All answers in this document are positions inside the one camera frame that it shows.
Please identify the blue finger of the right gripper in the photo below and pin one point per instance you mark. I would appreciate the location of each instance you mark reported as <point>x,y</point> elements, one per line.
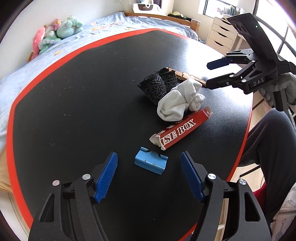
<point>218,63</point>

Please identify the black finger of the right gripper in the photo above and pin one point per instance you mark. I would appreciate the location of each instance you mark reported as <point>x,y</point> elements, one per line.
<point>220,81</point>

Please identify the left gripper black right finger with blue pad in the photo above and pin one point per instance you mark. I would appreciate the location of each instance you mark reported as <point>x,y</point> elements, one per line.
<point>244,219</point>

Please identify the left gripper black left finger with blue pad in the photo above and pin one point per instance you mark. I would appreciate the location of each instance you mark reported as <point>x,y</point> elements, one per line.
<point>68,211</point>

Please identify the wooden strip pieces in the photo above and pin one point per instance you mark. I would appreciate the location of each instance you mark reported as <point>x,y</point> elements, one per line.
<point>184,76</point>

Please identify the white sock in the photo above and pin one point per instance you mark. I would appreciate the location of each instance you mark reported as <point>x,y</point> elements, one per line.
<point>181,98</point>

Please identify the grey gloved hand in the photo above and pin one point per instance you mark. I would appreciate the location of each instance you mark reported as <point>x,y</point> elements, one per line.
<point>286,82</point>

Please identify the white drawer cabinet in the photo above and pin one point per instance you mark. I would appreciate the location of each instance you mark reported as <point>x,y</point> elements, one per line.
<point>223,37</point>

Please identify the black patterned sock roll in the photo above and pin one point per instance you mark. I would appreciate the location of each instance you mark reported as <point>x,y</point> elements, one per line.
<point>158,84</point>

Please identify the person's dark trouser leg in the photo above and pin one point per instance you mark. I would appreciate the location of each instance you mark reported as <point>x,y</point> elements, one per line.
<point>271,145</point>

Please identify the red black table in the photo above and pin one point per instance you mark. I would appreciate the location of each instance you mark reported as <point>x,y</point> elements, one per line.
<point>88,104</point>

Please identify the white handbag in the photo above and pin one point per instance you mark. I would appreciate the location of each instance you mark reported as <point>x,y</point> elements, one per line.
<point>152,9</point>

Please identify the red BOX carton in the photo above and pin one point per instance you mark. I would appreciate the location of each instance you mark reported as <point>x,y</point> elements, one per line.
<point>174,133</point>

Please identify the blue plastic clip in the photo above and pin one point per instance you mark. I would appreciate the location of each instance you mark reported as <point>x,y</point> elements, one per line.
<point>151,161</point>

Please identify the bed with blue sheet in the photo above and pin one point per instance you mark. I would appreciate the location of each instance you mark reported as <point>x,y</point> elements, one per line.
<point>98,29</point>

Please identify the pile of plush toys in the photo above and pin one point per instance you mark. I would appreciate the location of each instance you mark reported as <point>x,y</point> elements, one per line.
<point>50,35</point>

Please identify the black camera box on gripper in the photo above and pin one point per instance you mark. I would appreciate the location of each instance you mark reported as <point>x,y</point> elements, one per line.
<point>247,26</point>

